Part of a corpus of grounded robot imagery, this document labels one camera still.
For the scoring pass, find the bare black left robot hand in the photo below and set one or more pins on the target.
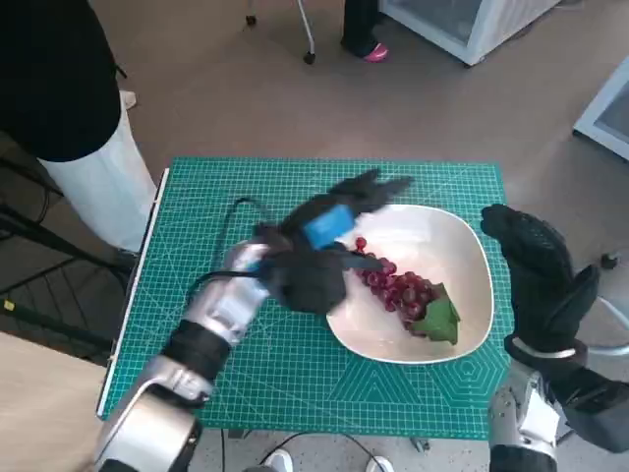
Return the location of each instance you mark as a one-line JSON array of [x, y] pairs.
[[329, 221]]

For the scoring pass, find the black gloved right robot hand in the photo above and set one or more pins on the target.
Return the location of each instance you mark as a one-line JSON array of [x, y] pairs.
[[540, 285]]

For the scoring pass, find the purple toy grapes with leaf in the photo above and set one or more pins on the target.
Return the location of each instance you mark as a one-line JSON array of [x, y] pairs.
[[408, 295]]

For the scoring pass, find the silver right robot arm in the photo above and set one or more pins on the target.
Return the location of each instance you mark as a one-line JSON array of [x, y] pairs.
[[526, 423]]

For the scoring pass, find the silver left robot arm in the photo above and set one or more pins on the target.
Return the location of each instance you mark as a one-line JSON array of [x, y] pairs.
[[216, 314]]

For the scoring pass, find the white square plate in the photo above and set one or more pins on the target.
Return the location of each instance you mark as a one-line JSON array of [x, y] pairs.
[[432, 236]]

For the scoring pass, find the white office chair base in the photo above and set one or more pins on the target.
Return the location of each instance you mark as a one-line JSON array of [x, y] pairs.
[[611, 259]]

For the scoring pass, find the green cutting mat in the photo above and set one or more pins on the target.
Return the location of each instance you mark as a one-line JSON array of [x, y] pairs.
[[275, 373]]

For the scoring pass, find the white vented appliance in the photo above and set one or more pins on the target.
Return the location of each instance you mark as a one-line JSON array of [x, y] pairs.
[[607, 118]]

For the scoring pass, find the person with pink shoe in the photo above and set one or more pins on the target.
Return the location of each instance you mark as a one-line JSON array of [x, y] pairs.
[[361, 29]]

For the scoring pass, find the white cabinet with glass door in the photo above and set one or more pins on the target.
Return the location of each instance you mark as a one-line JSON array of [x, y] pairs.
[[467, 24]]

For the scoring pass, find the white right robot foot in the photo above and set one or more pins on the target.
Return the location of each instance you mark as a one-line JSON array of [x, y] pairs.
[[381, 464]]

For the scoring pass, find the white robot foot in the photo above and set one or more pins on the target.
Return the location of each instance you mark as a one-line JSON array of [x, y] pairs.
[[279, 461], [381, 464]]

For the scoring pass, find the white left robot foot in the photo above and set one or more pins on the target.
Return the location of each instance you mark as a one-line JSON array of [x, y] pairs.
[[279, 461]]

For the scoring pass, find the black metal rack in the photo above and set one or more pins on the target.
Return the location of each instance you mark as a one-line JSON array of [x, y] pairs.
[[49, 246]]

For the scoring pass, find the person in black top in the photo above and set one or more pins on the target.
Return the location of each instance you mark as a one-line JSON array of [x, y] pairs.
[[54, 78]]

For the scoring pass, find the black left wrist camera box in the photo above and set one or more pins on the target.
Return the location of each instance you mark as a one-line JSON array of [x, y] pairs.
[[312, 282]]

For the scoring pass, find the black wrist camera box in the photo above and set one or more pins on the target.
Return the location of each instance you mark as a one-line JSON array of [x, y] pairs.
[[312, 282], [594, 408]]

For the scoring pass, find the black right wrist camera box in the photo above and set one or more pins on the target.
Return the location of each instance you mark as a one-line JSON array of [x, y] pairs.
[[594, 408]]

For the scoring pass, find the rolling chair metal frame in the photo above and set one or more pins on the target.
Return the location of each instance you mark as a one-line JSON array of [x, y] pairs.
[[307, 29]]

